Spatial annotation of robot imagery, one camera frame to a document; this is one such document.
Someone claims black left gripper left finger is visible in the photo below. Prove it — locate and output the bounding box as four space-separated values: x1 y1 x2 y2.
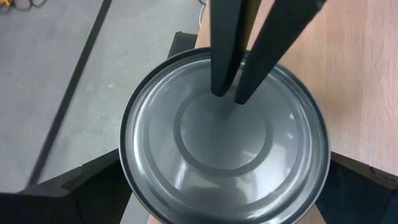
0 148 134 224

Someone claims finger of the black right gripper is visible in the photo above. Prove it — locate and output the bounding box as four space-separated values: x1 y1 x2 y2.
234 0 327 105
210 0 262 97

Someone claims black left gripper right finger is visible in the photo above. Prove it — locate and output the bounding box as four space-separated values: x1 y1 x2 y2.
314 151 398 224

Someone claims Bumble Bee light tuna can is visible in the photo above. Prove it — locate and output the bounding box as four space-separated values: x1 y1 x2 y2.
119 46 331 224

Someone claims wooden shelf with black frame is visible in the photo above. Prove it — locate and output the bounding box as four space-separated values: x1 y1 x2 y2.
146 0 398 224

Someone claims black floor cable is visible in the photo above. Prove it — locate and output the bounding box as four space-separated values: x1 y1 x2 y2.
12 0 49 11

